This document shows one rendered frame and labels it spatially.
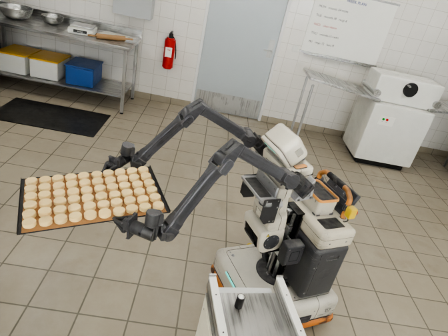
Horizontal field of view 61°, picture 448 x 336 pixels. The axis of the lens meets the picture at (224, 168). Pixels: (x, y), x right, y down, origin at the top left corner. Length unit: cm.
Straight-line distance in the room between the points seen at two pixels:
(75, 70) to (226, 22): 210
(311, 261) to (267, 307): 75
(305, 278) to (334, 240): 31
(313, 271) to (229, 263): 58
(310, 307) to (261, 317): 101
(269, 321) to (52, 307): 149
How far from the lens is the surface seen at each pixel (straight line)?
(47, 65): 549
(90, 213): 167
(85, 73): 533
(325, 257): 231
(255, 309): 159
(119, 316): 257
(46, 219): 167
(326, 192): 239
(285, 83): 574
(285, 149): 189
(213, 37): 558
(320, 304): 259
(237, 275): 252
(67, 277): 280
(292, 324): 154
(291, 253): 223
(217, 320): 144
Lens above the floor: 199
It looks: 28 degrees down
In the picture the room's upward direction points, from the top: 13 degrees clockwise
